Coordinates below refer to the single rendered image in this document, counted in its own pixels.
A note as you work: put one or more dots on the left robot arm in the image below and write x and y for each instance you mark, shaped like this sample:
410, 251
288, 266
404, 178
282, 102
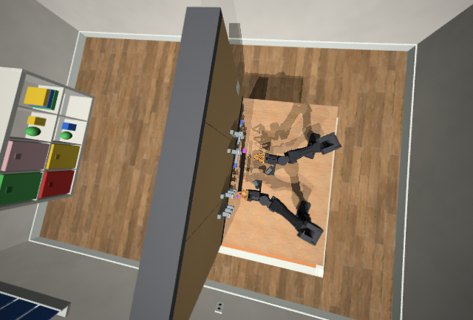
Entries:
275, 205

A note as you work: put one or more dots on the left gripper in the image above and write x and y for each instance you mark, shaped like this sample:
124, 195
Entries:
248, 197

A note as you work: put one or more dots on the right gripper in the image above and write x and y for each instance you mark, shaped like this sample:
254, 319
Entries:
265, 160

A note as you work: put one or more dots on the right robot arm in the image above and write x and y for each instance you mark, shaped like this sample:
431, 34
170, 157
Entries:
309, 150

